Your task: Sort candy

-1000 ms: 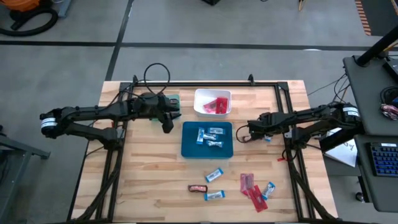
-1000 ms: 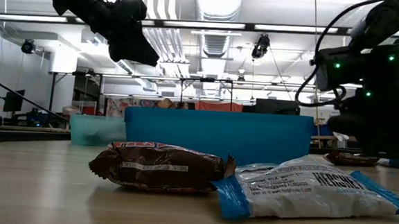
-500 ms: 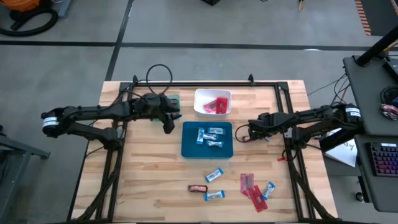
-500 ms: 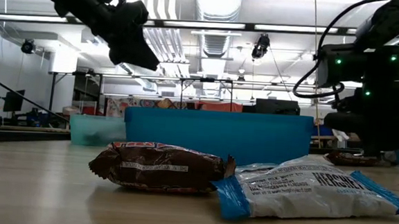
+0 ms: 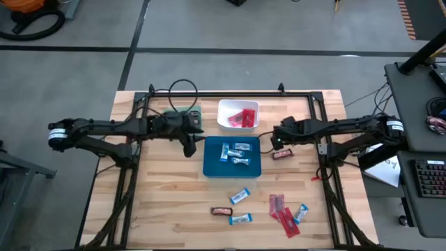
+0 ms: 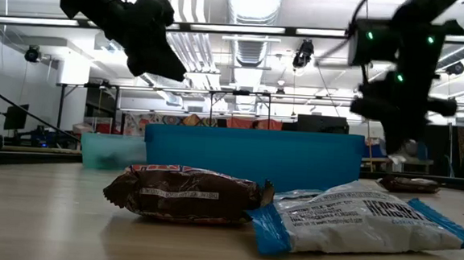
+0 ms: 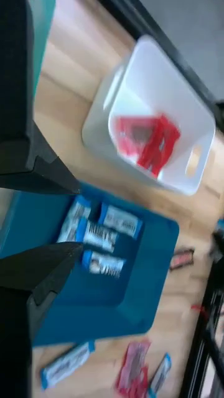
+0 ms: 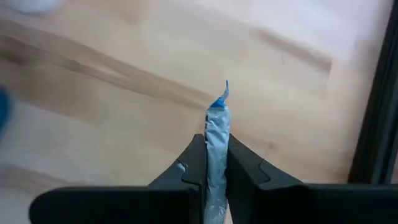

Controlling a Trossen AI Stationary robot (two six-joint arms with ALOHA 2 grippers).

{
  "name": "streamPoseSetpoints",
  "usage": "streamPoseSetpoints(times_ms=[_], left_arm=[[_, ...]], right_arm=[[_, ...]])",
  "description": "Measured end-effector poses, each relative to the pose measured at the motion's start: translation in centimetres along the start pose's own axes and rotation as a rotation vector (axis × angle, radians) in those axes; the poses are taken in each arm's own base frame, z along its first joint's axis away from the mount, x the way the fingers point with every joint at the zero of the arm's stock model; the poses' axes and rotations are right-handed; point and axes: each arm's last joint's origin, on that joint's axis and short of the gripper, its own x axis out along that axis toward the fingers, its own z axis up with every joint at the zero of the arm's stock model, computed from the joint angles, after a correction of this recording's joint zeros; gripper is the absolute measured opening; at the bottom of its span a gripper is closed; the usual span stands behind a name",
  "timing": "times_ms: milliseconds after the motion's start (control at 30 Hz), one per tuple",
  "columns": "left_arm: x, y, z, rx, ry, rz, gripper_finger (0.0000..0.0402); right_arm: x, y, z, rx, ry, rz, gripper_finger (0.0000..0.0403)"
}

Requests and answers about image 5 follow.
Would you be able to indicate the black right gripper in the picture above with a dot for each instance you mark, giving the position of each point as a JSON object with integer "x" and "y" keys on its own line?
{"x": 282, "y": 134}

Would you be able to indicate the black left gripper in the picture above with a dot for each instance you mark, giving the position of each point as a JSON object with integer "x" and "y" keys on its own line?
{"x": 177, "y": 125}

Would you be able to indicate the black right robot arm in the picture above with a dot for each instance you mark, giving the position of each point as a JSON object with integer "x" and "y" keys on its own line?
{"x": 331, "y": 126}

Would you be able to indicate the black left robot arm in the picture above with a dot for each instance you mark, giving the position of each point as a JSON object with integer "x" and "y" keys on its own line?
{"x": 104, "y": 126}

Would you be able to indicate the pink candy pile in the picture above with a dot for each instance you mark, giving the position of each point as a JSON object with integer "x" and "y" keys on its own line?
{"x": 436, "y": 125}

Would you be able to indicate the green translucent plastic bin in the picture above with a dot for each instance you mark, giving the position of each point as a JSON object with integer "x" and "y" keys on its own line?
{"x": 197, "y": 108}

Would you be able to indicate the blue plastic bin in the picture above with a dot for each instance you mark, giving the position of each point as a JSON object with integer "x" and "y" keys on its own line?
{"x": 212, "y": 167}

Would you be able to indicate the white plastic bin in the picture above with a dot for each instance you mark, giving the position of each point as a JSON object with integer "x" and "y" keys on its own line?
{"x": 226, "y": 104}

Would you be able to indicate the white paper sheet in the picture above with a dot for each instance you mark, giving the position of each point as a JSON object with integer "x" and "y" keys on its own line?
{"x": 388, "y": 172}

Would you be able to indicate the grey desk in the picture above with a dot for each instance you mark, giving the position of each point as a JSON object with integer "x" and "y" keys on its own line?
{"x": 407, "y": 104}

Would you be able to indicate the black backlit keyboard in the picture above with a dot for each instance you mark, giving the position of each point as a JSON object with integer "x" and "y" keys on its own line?
{"x": 430, "y": 179}

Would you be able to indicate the black monitor pole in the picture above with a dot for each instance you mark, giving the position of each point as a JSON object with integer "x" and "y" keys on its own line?
{"x": 423, "y": 52}

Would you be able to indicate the grey side table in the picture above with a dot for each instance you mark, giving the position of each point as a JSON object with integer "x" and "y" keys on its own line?
{"x": 21, "y": 167}

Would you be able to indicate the hazard-striped floor mat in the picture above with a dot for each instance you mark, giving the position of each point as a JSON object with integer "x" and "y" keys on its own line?
{"x": 428, "y": 21}

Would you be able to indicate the orange vacuum cleaner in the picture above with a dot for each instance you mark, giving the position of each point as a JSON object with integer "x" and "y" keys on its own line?
{"x": 28, "y": 5}

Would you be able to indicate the silver metal bracket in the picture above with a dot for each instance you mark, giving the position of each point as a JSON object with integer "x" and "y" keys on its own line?
{"x": 323, "y": 150}

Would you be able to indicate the black frame clamp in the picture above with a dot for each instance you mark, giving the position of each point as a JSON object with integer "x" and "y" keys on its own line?
{"x": 281, "y": 89}
{"x": 151, "y": 89}

